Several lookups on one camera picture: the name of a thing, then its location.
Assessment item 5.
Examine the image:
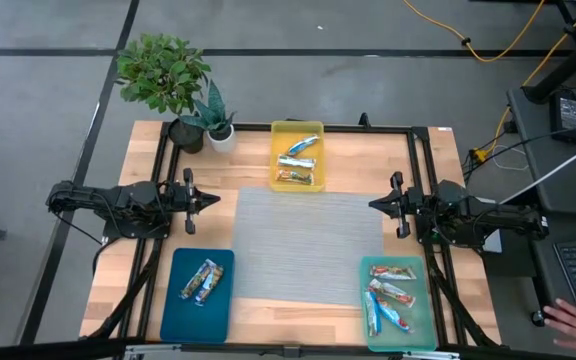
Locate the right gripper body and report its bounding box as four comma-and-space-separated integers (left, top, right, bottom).
391, 170, 425, 239

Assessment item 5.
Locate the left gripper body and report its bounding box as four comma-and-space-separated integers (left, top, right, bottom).
168, 168, 200, 235

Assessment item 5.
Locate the red Chewy granola bar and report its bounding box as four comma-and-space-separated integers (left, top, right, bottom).
366, 278, 417, 309
369, 264, 418, 281

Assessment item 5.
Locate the blue brown granola bar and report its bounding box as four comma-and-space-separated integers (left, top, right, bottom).
194, 264, 225, 307
179, 258, 218, 301

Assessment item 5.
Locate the green yellow granola bar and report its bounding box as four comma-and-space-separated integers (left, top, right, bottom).
275, 168, 316, 187

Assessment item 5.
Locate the silver blue granola bar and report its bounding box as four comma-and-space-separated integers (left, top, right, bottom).
286, 133, 322, 158
276, 153, 318, 172

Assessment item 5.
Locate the snake plant in white pot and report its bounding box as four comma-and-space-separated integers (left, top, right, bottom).
180, 79, 238, 154

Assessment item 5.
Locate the grey woven placemat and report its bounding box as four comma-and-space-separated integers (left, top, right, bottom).
231, 187, 387, 307

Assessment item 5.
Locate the yellow plastic bin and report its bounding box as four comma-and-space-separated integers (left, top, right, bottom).
268, 119, 327, 194

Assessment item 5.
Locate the dark blue plastic bin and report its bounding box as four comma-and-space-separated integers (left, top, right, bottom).
159, 247, 238, 346

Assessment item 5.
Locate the dark grey side table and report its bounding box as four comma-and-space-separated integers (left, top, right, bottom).
506, 87, 576, 335

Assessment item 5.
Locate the turquoise plastic bin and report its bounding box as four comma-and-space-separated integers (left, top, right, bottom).
359, 254, 439, 353

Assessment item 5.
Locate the leafy plant in black pot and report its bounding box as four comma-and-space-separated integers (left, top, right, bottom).
114, 32, 213, 155

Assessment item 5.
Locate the silver aluminium profile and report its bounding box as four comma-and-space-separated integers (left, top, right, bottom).
122, 343, 462, 360

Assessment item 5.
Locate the black power adapter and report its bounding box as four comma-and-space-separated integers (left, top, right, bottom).
548, 88, 576, 145

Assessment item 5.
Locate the black standing desk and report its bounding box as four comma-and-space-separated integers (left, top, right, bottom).
520, 0, 576, 105

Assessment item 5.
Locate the black aluminium table frame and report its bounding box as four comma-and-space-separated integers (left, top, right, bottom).
80, 112, 502, 360

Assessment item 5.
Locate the yellow extension cable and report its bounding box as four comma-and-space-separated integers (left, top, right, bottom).
472, 0, 576, 164
401, 0, 548, 64

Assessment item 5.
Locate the thin white cable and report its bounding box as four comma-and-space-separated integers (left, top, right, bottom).
491, 143, 530, 172

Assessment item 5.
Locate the black power cable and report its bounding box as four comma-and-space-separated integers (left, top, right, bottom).
460, 119, 576, 176

